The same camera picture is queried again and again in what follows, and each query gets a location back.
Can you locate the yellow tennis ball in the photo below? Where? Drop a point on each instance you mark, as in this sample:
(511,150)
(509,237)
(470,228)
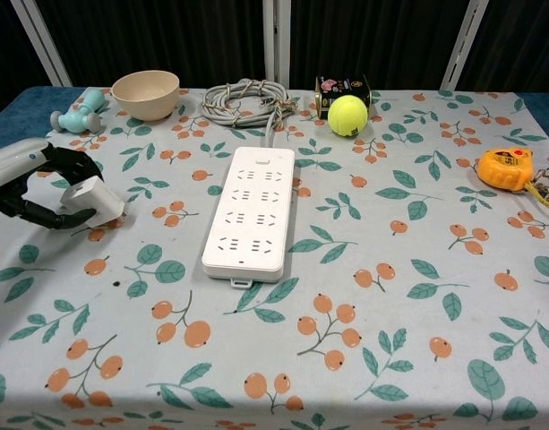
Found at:
(348,115)

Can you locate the white metal frame post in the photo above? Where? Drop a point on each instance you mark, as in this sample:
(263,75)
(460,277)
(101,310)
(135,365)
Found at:
(41,40)
(464,45)
(274,45)

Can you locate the beige bowl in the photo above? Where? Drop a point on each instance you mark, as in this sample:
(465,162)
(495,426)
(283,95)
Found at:
(144,105)

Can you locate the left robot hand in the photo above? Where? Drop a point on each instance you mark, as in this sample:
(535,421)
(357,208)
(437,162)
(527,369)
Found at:
(10,165)

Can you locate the light teal mini massager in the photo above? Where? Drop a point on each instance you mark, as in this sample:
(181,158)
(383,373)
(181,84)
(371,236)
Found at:
(77,120)

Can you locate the black tin box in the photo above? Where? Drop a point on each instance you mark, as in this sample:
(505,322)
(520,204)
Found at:
(341,87)

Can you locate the white plug adapter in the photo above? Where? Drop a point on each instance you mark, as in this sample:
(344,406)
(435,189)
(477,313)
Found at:
(104,201)

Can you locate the black curtain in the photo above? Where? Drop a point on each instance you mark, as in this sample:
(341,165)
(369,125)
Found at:
(166,36)

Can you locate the orange tape measure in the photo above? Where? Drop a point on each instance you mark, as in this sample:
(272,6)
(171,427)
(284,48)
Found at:
(502,172)

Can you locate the white power strip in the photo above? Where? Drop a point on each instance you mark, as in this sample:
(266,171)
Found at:
(247,215)

